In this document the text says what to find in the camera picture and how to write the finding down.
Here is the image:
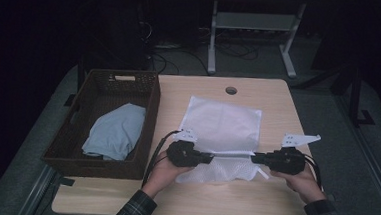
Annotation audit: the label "black strap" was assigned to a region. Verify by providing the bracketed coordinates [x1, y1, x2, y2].
[57, 176, 76, 188]

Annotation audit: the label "person's right hand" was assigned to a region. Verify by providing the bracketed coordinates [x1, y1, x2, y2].
[267, 160, 329, 205]

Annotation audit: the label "right hand-held gripper cable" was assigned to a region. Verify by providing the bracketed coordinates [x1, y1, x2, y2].
[302, 154, 325, 191]

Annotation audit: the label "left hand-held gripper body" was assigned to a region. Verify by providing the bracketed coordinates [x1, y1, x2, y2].
[165, 125, 208, 169]

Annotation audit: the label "white power strip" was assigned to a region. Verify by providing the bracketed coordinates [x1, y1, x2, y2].
[153, 42, 182, 52]

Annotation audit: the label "black metal stand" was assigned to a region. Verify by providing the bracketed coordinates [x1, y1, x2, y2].
[291, 57, 380, 129]

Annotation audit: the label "brown woven basket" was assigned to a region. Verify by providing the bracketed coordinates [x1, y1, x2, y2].
[39, 64, 164, 183]

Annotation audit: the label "white metal desk frame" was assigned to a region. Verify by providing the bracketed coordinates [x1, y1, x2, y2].
[206, 0, 308, 81]

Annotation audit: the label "light blue garment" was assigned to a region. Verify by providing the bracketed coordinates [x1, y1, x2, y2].
[80, 100, 148, 164]

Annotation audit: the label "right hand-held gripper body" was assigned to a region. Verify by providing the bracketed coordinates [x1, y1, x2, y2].
[264, 130, 322, 177]

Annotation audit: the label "white mesh laundry bag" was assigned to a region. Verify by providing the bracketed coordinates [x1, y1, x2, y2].
[174, 94, 275, 189]

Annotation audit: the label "person's left hand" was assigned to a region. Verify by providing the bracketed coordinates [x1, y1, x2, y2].
[141, 158, 194, 202]

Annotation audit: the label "black floor cables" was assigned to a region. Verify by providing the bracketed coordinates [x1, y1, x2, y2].
[147, 34, 261, 80]

